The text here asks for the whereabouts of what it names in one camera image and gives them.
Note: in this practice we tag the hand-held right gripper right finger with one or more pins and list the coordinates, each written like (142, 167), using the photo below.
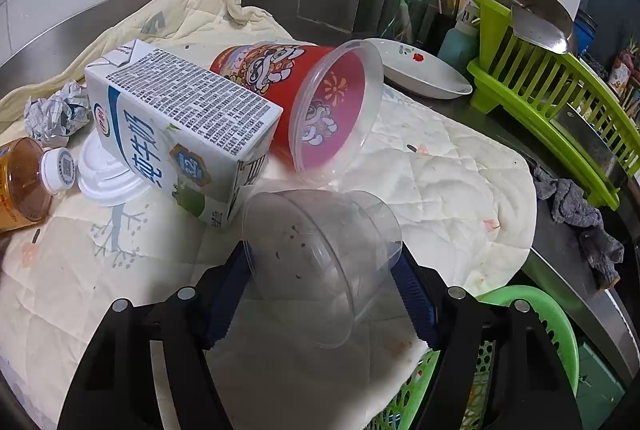
(415, 305)

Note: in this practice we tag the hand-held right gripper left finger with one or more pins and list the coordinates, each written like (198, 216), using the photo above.
(225, 300)

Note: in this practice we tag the clear plastic cup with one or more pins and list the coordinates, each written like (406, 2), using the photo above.
(320, 260)

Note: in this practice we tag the green plastic mesh basket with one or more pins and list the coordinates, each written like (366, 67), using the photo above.
(550, 325)

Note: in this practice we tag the cream quilted cloth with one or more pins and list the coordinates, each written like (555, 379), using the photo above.
(440, 180)

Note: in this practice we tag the white plastic cup lid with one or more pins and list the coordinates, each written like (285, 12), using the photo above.
(105, 185)

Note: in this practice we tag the grey rag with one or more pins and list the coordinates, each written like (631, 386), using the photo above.
(570, 210)

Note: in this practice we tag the white milk carton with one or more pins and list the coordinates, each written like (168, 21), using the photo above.
(175, 120)

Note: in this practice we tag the green cabinet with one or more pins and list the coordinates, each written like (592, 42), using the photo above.
(600, 390)

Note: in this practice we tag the white plate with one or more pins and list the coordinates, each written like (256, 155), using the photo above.
(420, 70)

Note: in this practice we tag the amber tea bottle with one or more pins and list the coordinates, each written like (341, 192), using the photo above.
(20, 180)

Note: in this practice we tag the red printed plastic cup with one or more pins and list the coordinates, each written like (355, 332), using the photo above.
(260, 65)

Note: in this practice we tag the crumpled paper ball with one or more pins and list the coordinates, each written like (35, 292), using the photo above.
(55, 110)

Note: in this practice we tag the teal plastic bottle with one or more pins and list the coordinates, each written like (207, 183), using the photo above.
(457, 50)

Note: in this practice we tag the green plastic dish rack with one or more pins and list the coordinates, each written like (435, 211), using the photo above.
(575, 95)

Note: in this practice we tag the green glass jar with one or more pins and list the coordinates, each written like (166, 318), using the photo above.
(410, 5)

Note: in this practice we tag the decorated bottle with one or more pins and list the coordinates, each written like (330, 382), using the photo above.
(622, 70)

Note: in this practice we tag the blue lidded jar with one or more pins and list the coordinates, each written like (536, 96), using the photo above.
(585, 32)

